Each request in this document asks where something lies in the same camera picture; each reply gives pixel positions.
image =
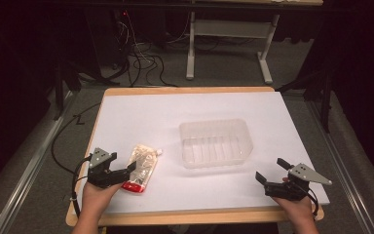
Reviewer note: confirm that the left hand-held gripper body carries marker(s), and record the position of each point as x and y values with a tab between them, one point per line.
101	174

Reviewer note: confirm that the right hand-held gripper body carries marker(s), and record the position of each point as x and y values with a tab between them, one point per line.
292	187

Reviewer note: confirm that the spouted pouch with red bottom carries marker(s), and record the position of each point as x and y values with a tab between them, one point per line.
142	167

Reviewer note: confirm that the clear plastic container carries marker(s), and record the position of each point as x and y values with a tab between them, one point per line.
216	143

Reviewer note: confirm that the person's left hand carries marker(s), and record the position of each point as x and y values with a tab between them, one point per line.
95	198

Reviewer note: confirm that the white sheet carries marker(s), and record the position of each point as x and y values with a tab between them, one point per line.
181	110

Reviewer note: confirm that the wooden table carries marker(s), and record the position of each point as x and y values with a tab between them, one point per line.
188	219

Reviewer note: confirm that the black stand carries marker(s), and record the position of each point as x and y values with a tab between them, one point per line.
321	94
65	81

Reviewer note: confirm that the metal floor rail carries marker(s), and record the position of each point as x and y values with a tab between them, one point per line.
29	169
341	169

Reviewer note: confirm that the white desk frame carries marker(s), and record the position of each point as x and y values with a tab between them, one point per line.
227	28

